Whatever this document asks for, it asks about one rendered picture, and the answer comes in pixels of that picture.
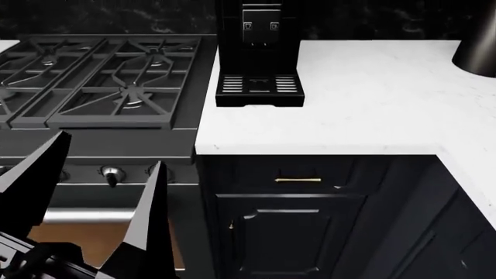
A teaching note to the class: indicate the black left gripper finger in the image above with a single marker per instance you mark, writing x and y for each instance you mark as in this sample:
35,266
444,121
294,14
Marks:
42,174
155,232

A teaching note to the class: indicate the dark navy cabinet door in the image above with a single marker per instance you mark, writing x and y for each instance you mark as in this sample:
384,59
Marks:
290,238

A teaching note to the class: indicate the dark navy cabinet drawer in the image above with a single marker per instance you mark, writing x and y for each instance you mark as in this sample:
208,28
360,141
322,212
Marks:
294,171

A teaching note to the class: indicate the black coffee machine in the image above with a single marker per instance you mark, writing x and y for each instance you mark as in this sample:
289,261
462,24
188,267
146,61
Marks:
259,58

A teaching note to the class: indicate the dark navy corner cabinet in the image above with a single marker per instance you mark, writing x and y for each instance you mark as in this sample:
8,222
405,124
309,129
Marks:
438,241

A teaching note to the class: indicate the silver black stove knob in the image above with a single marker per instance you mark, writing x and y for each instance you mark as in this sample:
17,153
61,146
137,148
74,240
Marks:
170,173
64,175
112,174

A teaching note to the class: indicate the black gas range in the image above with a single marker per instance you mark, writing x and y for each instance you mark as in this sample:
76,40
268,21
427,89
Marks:
116,139

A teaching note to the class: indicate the black cast iron stove grate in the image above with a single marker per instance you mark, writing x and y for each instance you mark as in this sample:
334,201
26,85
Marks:
38,69
128,84

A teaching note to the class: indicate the black matte cylindrical vessel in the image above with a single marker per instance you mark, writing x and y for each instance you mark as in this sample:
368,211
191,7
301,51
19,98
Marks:
478,43

